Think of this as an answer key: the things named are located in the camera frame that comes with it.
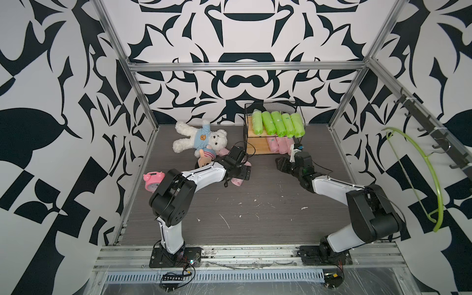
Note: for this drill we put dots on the black wall hook rail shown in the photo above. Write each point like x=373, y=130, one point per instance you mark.
x=446, y=142

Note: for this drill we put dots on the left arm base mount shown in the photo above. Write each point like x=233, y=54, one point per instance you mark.
x=161, y=258

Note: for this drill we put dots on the green plastic hanger hoop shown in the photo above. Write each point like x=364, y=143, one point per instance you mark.
x=418, y=176

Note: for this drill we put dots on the black wire wooden shelf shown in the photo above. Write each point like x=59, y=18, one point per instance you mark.
x=257, y=144

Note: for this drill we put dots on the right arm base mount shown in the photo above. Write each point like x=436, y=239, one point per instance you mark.
x=323, y=255

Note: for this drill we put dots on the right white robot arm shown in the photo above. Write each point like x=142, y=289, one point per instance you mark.
x=372, y=214

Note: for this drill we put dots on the pink alarm clock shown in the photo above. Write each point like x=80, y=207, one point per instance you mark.
x=153, y=180

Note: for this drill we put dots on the white teddy bear blue shirt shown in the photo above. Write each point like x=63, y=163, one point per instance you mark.
x=199, y=138

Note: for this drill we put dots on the pink trash bag roll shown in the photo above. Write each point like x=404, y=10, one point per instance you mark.
x=282, y=144
x=239, y=182
x=290, y=142
x=273, y=145
x=223, y=152

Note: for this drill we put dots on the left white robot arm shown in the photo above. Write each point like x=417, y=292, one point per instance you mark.
x=171, y=200

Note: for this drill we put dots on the green trash bag roll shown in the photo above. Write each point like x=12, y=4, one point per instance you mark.
x=298, y=125
x=257, y=122
x=268, y=123
x=290, y=129
x=278, y=123

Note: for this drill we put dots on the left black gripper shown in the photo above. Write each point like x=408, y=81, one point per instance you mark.
x=246, y=172

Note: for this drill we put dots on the round-face plush doll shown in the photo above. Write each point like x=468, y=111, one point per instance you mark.
x=206, y=156

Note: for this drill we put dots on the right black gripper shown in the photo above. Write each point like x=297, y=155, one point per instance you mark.
x=284, y=164

